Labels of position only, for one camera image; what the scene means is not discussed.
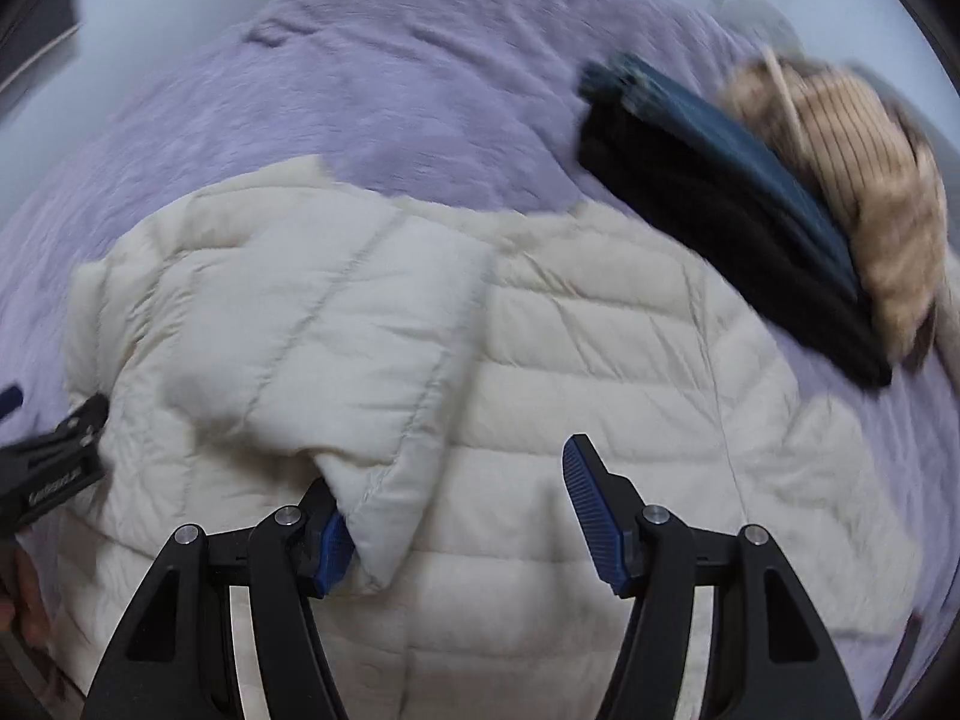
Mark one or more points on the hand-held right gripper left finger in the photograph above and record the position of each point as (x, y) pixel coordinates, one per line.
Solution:
(334, 556)

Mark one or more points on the cream white puffer jacket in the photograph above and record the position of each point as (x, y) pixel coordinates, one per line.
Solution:
(562, 360)

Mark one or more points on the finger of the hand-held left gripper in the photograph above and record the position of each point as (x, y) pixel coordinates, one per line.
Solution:
(84, 420)
(9, 401)

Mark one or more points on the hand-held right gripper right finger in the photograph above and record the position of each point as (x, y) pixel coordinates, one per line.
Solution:
(592, 517)

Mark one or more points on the black folded clothes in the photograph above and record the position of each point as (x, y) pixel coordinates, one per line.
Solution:
(712, 240)

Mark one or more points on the beige knit fur-trimmed garment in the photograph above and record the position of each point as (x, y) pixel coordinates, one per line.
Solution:
(847, 135)

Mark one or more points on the lilac fleece blanket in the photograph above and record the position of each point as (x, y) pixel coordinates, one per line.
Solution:
(375, 90)

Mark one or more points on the dark blue folded clothes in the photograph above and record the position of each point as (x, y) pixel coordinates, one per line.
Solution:
(750, 157)

